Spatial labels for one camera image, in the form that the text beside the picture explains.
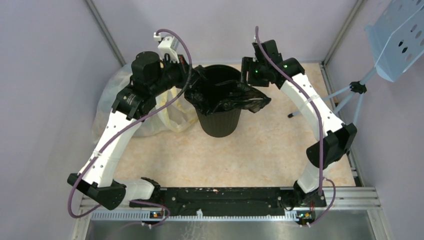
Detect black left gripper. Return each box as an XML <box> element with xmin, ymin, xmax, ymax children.
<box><xmin>149</xmin><ymin>53</ymin><xmax>203</xmax><ymax>96</ymax></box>

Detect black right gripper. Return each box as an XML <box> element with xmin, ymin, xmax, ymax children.
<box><xmin>238</xmin><ymin>57</ymin><xmax>269</xmax><ymax>88</ymax></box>

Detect black plastic trash bag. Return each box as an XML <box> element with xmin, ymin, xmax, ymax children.
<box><xmin>184</xmin><ymin>64</ymin><xmax>271</xmax><ymax>116</ymax></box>

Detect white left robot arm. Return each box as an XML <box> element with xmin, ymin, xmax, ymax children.
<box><xmin>67</xmin><ymin>28</ymin><xmax>194</xmax><ymax>210</ymax></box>

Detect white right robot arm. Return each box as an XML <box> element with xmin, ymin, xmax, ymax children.
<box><xmin>241</xmin><ymin>39</ymin><xmax>358</xmax><ymax>206</ymax></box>

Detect black plastic trash bin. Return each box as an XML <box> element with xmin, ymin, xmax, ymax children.
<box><xmin>195</xmin><ymin>64</ymin><xmax>242</xmax><ymax>138</ymax></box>

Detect translucent yellow plastic bag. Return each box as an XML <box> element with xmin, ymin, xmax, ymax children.
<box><xmin>91</xmin><ymin>63</ymin><xmax>198</xmax><ymax>144</ymax></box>

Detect light blue tripod stand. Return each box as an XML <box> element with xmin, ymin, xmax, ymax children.
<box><xmin>287</xmin><ymin>67</ymin><xmax>379</xmax><ymax>127</ymax></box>

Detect perforated light blue panel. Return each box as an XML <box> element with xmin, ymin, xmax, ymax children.
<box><xmin>364</xmin><ymin>0</ymin><xmax>424</xmax><ymax>82</ymax></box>

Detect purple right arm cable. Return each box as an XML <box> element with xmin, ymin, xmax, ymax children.
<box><xmin>254</xmin><ymin>25</ymin><xmax>337</xmax><ymax>228</ymax></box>

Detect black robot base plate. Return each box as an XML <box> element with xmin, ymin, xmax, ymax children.
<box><xmin>147</xmin><ymin>187</ymin><xmax>327</xmax><ymax>217</ymax></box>

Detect white slotted cable duct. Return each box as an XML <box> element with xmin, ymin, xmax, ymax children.
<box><xmin>91</xmin><ymin>209</ymin><xmax>312</xmax><ymax>222</ymax></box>

